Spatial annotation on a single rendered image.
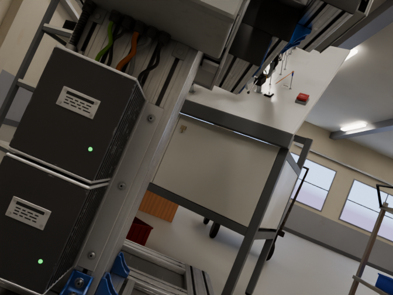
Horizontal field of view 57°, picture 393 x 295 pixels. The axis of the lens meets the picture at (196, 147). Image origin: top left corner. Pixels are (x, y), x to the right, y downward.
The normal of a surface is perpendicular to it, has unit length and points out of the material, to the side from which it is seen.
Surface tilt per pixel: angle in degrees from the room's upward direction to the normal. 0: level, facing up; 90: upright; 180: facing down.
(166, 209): 90
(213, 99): 49
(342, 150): 90
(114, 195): 90
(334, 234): 90
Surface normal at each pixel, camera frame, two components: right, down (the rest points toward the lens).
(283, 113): -0.02, -0.77
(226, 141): -0.36, -0.22
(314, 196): 0.05, -0.05
